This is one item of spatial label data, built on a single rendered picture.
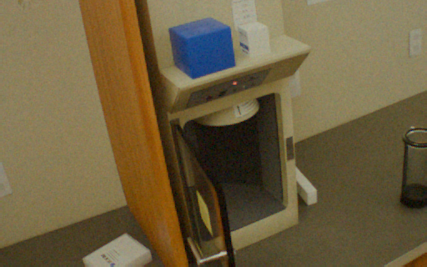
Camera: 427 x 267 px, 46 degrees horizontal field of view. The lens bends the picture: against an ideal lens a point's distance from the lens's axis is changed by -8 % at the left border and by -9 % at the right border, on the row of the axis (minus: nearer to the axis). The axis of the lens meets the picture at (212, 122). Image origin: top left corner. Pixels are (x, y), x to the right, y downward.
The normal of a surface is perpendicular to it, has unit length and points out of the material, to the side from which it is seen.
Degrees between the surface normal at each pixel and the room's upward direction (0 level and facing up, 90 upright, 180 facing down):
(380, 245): 0
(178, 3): 90
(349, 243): 0
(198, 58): 90
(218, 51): 90
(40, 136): 90
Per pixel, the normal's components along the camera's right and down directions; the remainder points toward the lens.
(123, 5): 0.42, 0.37
